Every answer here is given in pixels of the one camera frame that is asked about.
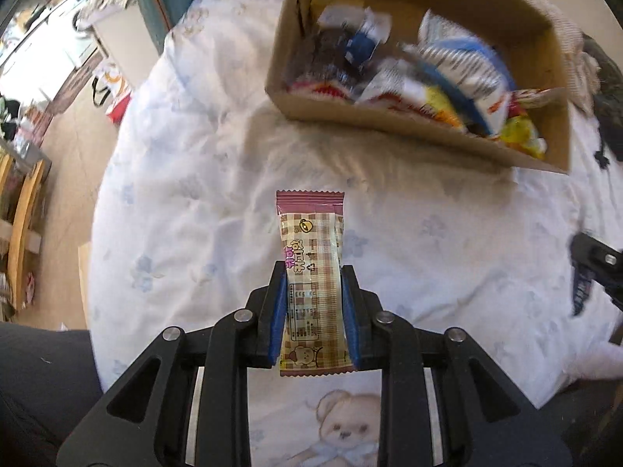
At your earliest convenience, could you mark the wooden chair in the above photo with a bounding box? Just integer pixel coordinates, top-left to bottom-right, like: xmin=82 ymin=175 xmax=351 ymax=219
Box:
xmin=0 ymin=150 xmax=53 ymax=313

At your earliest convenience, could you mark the yellow snack packet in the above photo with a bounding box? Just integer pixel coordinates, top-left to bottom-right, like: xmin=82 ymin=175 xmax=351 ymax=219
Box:
xmin=498 ymin=113 xmax=547 ymax=160

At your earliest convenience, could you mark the red and white snack bar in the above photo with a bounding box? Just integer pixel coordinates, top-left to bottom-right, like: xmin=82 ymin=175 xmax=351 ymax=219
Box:
xmin=289 ymin=74 xmax=354 ymax=101

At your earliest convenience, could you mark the white kitchen cabinet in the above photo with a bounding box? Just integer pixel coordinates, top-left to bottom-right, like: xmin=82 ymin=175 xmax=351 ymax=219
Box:
xmin=0 ymin=0 xmax=99 ymax=91

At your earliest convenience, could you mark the checked bear print duvet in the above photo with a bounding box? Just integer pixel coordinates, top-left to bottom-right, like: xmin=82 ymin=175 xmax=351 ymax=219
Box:
xmin=194 ymin=0 xmax=586 ymax=61

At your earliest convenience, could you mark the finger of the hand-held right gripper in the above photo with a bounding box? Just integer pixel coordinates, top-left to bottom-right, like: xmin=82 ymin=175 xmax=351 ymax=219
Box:
xmin=572 ymin=265 xmax=623 ymax=317
xmin=569 ymin=233 xmax=623 ymax=278

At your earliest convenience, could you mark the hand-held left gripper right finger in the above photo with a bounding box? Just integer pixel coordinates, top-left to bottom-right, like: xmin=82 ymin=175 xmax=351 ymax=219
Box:
xmin=342 ymin=263 xmax=572 ymax=467

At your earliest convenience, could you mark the blue cartoon snack packet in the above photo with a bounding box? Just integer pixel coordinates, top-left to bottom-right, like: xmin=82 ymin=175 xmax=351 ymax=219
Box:
xmin=340 ymin=6 xmax=392 ymax=67

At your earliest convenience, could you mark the brown cardboard box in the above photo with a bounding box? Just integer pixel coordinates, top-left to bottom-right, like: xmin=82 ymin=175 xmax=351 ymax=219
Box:
xmin=265 ymin=0 xmax=571 ymax=174

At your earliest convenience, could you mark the person's right leg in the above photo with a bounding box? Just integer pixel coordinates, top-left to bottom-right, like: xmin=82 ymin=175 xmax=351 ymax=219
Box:
xmin=534 ymin=380 xmax=623 ymax=467

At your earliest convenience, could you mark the red and white bag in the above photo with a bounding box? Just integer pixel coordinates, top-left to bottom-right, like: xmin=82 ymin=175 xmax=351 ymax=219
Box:
xmin=92 ymin=62 xmax=133 ymax=126

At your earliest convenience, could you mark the person's leg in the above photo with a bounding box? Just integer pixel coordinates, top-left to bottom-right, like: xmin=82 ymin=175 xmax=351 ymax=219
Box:
xmin=0 ymin=320 xmax=104 ymax=467
xmin=534 ymin=380 xmax=623 ymax=467

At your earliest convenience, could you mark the orange striped snack packet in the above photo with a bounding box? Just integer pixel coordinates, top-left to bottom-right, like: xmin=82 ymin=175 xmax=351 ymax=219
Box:
xmin=422 ymin=84 xmax=466 ymax=130

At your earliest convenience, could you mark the black drawstring cord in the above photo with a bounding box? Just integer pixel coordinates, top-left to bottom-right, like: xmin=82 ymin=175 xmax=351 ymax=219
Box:
xmin=593 ymin=130 xmax=615 ymax=172

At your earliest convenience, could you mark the small white snack packet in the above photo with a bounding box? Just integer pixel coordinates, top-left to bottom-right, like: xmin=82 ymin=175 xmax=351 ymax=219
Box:
xmin=354 ymin=57 xmax=425 ymax=109

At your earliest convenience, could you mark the plaid pink snack bar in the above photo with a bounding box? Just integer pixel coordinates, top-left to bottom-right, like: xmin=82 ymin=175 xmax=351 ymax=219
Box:
xmin=275 ymin=189 xmax=354 ymax=379

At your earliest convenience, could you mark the camouflage cloth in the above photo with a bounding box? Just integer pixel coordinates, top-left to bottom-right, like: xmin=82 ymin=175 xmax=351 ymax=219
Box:
xmin=581 ymin=33 xmax=623 ymax=162

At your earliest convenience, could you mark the person's left leg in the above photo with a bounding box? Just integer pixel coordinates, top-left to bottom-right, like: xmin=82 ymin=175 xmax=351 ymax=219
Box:
xmin=0 ymin=320 xmax=104 ymax=467

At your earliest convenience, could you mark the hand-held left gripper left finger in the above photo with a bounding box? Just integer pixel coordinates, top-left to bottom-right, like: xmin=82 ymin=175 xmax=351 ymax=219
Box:
xmin=56 ymin=263 xmax=288 ymax=467

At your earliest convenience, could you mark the blue and white snack bag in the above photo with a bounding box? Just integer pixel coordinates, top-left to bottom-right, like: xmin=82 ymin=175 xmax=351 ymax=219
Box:
xmin=403 ymin=9 xmax=517 ymax=138

